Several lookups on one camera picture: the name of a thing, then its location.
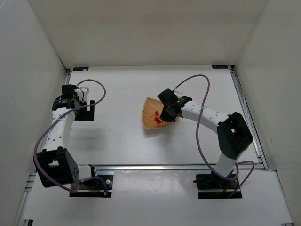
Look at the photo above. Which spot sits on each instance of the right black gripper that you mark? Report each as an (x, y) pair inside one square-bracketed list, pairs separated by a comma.
[(169, 113)]

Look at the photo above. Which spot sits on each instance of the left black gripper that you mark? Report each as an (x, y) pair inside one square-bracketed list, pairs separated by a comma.
[(85, 110)]

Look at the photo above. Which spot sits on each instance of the cherry sprig with green leaves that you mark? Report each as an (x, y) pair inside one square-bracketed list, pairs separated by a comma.
[(158, 120)]

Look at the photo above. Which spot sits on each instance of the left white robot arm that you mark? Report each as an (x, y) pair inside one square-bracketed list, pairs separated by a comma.
[(55, 159)]

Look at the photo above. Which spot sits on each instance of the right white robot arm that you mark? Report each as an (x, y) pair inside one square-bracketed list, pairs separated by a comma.
[(234, 136)]

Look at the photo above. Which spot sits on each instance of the woven triangular fruit basket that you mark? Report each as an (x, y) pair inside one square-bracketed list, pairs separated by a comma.
[(148, 114)]

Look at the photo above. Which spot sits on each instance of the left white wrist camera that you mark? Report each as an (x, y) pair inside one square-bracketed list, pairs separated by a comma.
[(82, 93)]

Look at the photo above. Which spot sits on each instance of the left dark corner bracket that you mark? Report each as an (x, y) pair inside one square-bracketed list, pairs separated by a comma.
[(80, 68)]

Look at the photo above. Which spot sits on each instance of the dark corner bracket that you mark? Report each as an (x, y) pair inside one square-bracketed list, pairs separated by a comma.
[(80, 68), (219, 66)]

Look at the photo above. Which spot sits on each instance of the front aluminium frame rail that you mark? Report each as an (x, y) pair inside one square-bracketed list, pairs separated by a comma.
[(153, 167)]

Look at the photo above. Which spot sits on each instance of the aluminium frame rail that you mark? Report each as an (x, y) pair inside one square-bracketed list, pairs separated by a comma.
[(153, 167), (248, 117), (30, 179)]

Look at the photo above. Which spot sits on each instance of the right dark corner bracket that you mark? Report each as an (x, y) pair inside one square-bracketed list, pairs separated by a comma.
[(219, 66)]

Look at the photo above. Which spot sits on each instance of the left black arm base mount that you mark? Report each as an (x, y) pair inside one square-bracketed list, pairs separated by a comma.
[(91, 184)]

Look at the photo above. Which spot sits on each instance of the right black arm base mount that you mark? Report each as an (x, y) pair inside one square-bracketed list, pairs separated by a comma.
[(210, 186)]

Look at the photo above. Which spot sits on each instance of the right aluminium frame rail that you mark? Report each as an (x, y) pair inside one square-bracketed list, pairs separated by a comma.
[(248, 117)]

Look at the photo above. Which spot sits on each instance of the left aluminium frame rail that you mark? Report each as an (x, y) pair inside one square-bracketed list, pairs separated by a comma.
[(30, 179)]

